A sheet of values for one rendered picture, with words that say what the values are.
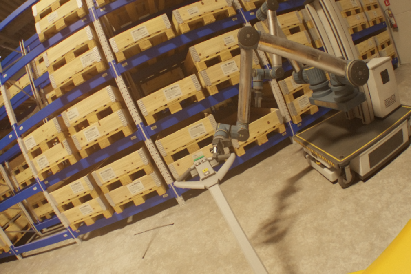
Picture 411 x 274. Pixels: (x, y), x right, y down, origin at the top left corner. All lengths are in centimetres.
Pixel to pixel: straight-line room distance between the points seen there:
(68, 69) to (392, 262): 312
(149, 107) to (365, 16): 450
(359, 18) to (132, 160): 479
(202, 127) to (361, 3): 423
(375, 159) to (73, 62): 352
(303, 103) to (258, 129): 84
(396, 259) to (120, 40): 288
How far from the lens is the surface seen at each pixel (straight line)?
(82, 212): 328
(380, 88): 225
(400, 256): 50
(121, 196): 295
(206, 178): 124
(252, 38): 144
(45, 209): 544
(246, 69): 167
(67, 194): 327
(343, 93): 192
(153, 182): 279
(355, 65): 163
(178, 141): 262
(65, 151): 303
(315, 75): 225
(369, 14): 518
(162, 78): 387
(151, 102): 260
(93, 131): 279
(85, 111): 281
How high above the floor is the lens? 131
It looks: 8 degrees down
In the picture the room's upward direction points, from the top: 25 degrees counter-clockwise
